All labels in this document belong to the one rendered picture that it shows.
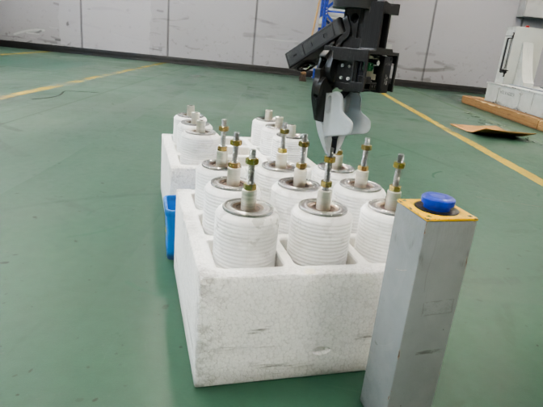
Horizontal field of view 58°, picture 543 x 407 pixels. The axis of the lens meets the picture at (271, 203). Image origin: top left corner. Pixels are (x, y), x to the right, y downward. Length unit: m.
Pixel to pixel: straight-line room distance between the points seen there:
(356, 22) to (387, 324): 0.40
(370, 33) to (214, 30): 6.56
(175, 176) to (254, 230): 0.53
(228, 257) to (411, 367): 0.29
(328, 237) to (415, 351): 0.20
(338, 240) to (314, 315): 0.12
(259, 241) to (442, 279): 0.25
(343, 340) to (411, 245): 0.24
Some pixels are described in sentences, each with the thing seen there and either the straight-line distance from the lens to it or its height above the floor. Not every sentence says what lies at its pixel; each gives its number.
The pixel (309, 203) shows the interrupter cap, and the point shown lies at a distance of 0.76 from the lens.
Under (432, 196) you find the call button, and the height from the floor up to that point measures 0.33.
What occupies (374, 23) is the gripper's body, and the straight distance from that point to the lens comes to 0.67.
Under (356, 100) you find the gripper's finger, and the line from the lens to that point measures 0.73.
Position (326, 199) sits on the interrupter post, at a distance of 0.74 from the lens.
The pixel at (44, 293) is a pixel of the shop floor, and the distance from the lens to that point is 1.02.
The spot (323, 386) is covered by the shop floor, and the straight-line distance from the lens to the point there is 0.80.
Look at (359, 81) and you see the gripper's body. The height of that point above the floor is 0.45.
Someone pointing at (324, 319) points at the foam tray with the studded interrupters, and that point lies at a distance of 0.75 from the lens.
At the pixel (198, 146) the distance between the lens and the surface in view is 1.20.
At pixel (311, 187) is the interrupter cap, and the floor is 0.25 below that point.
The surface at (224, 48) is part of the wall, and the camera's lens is 7.19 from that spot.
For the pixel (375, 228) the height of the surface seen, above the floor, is 0.23.
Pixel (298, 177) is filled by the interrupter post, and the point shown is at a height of 0.27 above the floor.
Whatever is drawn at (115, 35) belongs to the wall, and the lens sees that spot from 7.51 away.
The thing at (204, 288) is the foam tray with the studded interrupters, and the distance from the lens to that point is 0.68.
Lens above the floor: 0.49
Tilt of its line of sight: 19 degrees down
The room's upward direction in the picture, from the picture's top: 6 degrees clockwise
